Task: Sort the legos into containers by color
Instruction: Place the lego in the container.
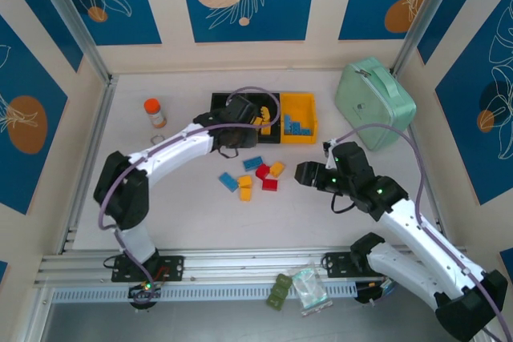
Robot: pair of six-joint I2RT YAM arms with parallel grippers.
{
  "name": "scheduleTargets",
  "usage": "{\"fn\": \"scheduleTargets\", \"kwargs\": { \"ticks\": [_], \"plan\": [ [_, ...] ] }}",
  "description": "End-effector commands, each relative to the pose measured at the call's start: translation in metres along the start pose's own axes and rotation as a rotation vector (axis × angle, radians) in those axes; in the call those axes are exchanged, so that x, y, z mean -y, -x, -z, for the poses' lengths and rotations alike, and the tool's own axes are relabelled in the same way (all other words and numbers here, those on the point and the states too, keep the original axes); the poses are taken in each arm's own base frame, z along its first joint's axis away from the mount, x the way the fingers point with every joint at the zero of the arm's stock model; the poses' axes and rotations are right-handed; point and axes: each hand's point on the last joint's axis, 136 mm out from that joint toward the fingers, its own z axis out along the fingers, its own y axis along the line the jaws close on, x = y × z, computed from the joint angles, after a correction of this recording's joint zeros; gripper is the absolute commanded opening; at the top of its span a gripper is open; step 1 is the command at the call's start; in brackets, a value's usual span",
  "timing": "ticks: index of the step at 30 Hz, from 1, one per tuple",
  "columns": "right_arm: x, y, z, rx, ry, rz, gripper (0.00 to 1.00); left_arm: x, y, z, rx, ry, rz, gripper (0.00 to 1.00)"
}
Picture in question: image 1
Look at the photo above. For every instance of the orange lid spice bottle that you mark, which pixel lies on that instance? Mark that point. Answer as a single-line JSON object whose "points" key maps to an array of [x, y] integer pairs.
{"points": [[155, 113]]}

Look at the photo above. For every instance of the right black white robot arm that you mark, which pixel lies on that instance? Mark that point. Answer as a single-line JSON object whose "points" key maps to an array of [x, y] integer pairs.
{"points": [[425, 242]]}

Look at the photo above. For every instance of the olive green segmented pad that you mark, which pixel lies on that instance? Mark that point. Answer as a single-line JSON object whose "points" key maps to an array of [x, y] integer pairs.
{"points": [[279, 292]]}

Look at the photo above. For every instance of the clear plastic zip bag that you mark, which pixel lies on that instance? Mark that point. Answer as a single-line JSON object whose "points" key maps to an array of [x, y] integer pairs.
{"points": [[310, 290]]}

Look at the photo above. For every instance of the long blue lego brick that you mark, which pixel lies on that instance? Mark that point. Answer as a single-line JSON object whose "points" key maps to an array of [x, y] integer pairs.
{"points": [[229, 182]]}

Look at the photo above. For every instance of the aluminium frame post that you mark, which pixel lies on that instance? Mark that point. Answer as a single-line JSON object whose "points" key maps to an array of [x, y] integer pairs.
{"points": [[429, 9], [68, 9]]}

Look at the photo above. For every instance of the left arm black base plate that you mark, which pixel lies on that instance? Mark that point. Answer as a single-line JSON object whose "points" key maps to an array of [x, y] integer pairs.
{"points": [[172, 268]]}

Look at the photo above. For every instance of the mint green zip bag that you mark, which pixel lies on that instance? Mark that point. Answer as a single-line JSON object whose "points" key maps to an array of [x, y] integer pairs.
{"points": [[372, 93]]}

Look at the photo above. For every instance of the silver metal tongs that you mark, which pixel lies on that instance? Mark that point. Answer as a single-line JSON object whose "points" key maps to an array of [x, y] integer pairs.
{"points": [[153, 138]]}

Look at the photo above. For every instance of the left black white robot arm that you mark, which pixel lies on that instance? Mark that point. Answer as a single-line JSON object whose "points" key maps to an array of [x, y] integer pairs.
{"points": [[120, 194]]}

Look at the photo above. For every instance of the yellow plastic bin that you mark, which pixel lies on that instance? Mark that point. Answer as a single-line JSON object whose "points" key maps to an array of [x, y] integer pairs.
{"points": [[298, 103]]}

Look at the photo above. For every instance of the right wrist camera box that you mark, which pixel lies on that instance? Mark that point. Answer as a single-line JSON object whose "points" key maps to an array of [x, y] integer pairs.
{"points": [[329, 150]]}

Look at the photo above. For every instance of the aluminium mounting rail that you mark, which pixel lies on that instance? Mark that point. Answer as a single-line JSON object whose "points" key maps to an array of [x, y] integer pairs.
{"points": [[248, 264]]}

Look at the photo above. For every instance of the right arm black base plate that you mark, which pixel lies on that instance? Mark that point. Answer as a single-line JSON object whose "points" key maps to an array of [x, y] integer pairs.
{"points": [[336, 265]]}

